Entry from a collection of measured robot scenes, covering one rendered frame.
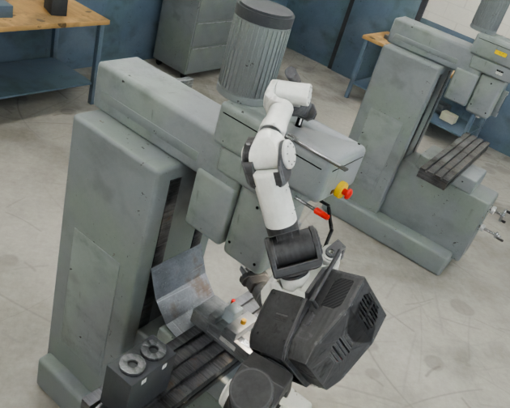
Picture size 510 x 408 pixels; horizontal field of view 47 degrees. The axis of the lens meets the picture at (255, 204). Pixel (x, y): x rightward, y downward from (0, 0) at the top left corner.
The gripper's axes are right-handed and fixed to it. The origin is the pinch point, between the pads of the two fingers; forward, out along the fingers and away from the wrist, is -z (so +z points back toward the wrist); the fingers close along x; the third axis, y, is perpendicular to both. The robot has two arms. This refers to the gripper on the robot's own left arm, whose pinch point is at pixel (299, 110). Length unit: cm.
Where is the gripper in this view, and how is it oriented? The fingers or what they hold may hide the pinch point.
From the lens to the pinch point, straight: 198.9
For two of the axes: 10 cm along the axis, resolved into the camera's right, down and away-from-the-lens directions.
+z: -2.2, -0.8, -9.7
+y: 4.2, -9.1, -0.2
